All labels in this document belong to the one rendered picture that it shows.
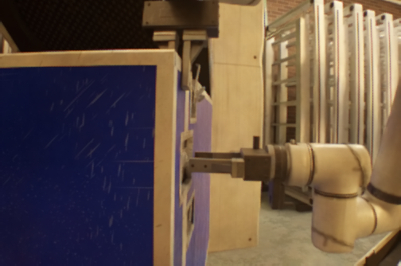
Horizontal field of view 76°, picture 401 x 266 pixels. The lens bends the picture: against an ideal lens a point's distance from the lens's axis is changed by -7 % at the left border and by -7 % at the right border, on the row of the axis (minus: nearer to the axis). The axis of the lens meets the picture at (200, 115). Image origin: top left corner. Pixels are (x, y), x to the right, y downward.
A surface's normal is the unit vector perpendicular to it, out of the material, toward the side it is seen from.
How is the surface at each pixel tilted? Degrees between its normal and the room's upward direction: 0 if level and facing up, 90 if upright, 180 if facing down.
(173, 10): 80
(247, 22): 90
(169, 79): 90
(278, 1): 90
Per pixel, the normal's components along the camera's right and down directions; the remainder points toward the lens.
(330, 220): -0.50, -0.02
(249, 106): 0.26, 0.00
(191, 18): -0.08, -0.18
